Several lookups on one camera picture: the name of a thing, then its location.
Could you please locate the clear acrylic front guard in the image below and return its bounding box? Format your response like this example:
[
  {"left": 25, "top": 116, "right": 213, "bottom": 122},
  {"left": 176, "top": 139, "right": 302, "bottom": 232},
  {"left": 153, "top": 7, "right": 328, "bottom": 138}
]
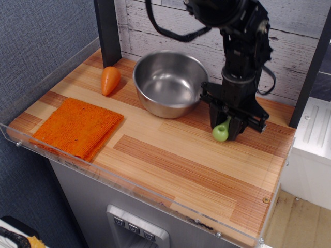
[{"left": 1, "top": 125, "right": 264, "bottom": 247}]

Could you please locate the stainless steel bowl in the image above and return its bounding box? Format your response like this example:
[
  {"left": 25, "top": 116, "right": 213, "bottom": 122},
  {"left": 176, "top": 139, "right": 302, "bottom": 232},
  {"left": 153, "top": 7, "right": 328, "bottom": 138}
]
[{"left": 132, "top": 50, "right": 209, "bottom": 119}]

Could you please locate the dark right upright post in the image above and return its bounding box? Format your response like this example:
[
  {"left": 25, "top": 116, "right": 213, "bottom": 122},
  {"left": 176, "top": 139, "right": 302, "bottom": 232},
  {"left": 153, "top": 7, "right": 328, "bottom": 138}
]
[{"left": 289, "top": 10, "right": 330, "bottom": 128}]

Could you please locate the dark left upright post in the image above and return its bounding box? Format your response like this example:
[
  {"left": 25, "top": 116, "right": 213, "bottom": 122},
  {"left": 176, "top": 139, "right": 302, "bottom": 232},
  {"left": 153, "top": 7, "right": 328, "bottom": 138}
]
[{"left": 94, "top": 0, "right": 122, "bottom": 68}]

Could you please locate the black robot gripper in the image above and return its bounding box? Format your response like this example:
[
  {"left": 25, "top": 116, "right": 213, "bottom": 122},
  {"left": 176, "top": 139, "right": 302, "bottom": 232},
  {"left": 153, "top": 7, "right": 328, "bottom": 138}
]
[{"left": 200, "top": 69, "right": 269, "bottom": 141}]

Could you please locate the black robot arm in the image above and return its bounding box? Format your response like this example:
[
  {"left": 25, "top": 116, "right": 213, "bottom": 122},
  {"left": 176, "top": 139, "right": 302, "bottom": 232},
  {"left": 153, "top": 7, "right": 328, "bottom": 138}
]
[{"left": 185, "top": 1, "right": 276, "bottom": 142}]

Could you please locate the clear acrylic left guard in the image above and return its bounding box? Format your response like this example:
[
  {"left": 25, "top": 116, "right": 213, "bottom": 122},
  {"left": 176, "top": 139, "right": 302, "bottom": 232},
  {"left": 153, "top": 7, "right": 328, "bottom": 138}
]
[{"left": 1, "top": 37, "right": 100, "bottom": 124}]

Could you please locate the orange folded cloth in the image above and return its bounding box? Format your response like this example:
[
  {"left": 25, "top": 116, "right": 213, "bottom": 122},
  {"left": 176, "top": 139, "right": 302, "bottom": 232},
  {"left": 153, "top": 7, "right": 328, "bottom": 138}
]
[{"left": 30, "top": 98, "right": 124, "bottom": 162}]

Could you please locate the silver dispenser button panel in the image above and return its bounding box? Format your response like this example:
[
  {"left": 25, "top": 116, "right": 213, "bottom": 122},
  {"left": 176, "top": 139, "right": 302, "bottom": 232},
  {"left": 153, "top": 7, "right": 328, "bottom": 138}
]
[{"left": 106, "top": 204, "right": 170, "bottom": 247}]

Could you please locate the dark upright post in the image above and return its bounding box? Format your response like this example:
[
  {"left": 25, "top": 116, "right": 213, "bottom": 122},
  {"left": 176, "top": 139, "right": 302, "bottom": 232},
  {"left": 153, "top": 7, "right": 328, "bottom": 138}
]
[
  {"left": 94, "top": 0, "right": 122, "bottom": 68},
  {"left": 289, "top": 10, "right": 330, "bottom": 128}
]

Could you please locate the green handled grey spatula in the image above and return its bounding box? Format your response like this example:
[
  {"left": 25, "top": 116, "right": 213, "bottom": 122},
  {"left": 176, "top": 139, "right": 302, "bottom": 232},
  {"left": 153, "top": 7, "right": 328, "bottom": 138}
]
[{"left": 212, "top": 117, "right": 231, "bottom": 142}]

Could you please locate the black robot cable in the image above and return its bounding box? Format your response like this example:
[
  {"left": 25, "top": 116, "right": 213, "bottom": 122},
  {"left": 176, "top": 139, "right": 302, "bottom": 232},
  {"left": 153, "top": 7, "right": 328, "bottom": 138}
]
[{"left": 144, "top": 0, "right": 213, "bottom": 42}]

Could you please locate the orange plastic carrot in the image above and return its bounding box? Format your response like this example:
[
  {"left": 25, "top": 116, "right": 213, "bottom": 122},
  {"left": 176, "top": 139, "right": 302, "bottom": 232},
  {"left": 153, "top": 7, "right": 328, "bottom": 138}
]
[{"left": 101, "top": 66, "right": 121, "bottom": 96}]

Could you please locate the grey toy fridge cabinet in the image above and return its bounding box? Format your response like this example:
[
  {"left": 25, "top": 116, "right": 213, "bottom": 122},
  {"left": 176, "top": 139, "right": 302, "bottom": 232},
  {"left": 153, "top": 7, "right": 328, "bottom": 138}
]
[{"left": 49, "top": 158, "right": 233, "bottom": 248}]

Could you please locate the white ribbed side unit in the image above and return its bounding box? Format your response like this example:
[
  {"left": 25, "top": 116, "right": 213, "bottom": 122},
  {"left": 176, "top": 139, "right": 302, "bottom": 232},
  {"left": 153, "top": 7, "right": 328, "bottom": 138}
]
[{"left": 294, "top": 97, "right": 330, "bottom": 159}]

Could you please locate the clear acrylic guard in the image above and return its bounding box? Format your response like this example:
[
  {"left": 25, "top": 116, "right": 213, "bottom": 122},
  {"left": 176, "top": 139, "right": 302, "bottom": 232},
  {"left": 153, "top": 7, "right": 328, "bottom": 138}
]
[
  {"left": 1, "top": 125, "right": 264, "bottom": 247},
  {"left": 1, "top": 37, "right": 100, "bottom": 124}
]

